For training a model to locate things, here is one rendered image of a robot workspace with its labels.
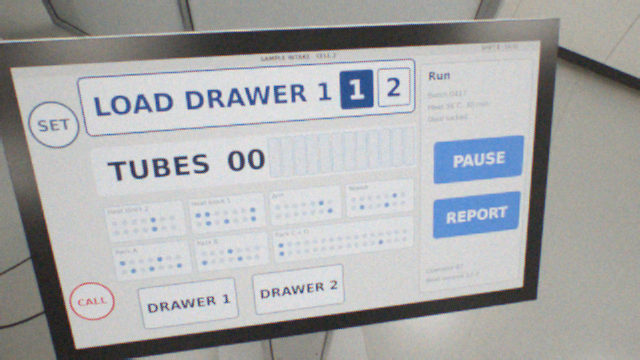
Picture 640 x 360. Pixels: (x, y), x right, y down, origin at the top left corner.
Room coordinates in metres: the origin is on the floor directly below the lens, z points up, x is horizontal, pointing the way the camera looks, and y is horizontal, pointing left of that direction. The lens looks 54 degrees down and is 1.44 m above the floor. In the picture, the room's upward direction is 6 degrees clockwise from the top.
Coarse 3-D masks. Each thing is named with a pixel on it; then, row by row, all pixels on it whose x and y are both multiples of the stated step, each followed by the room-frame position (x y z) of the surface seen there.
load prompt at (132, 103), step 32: (288, 64) 0.30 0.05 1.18; (320, 64) 0.31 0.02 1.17; (352, 64) 0.32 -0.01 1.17; (384, 64) 0.32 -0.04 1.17; (96, 96) 0.25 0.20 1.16; (128, 96) 0.26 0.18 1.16; (160, 96) 0.26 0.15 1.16; (192, 96) 0.27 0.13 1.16; (224, 96) 0.27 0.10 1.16; (256, 96) 0.28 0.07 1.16; (288, 96) 0.29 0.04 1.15; (320, 96) 0.29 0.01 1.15; (352, 96) 0.30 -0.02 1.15; (384, 96) 0.30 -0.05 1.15; (416, 96) 0.31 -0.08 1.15; (96, 128) 0.23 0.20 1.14; (128, 128) 0.24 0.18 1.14; (160, 128) 0.24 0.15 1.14; (192, 128) 0.25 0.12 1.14
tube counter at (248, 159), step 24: (240, 144) 0.25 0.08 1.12; (264, 144) 0.25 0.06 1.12; (288, 144) 0.26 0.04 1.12; (312, 144) 0.26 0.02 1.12; (336, 144) 0.27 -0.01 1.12; (360, 144) 0.27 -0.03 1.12; (384, 144) 0.28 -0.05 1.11; (408, 144) 0.28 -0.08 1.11; (240, 168) 0.23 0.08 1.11; (264, 168) 0.24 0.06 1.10; (288, 168) 0.24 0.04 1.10; (312, 168) 0.25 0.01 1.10; (336, 168) 0.25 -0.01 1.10; (360, 168) 0.26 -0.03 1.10; (384, 168) 0.26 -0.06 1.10
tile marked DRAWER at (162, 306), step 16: (144, 288) 0.14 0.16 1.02; (160, 288) 0.14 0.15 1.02; (176, 288) 0.14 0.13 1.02; (192, 288) 0.15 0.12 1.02; (208, 288) 0.15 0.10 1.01; (224, 288) 0.15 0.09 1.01; (144, 304) 0.13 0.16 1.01; (160, 304) 0.13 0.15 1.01; (176, 304) 0.13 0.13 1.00; (192, 304) 0.13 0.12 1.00; (208, 304) 0.14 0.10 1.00; (224, 304) 0.14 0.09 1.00; (144, 320) 0.12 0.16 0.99; (160, 320) 0.12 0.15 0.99; (176, 320) 0.12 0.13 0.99; (192, 320) 0.12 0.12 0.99; (208, 320) 0.13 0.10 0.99
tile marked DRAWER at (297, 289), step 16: (272, 272) 0.17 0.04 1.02; (288, 272) 0.17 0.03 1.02; (304, 272) 0.18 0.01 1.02; (320, 272) 0.18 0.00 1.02; (336, 272) 0.18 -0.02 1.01; (256, 288) 0.16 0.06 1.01; (272, 288) 0.16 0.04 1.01; (288, 288) 0.16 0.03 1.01; (304, 288) 0.16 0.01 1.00; (320, 288) 0.17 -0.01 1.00; (336, 288) 0.17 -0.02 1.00; (256, 304) 0.14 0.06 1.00; (272, 304) 0.15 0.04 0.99; (288, 304) 0.15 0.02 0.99; (304, 304) 0.15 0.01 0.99; (320, 304) 0.15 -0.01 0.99; (336, 304) 0.16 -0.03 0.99
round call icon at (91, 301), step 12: (72, 288) 0.13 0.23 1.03; (84, 288) 0.13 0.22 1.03; (96, 288) 0.13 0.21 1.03; (108, 288) 0.13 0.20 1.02; (72, 300) 0.12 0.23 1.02; (84, 300) 0.12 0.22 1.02; (96, 300) 0.12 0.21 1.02; (108, 300) 0.13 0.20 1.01; (72, 312) 0.11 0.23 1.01; (84, 312) 0.11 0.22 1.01; (96, 312) 0.12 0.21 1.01; (108, 312) 0.12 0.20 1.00
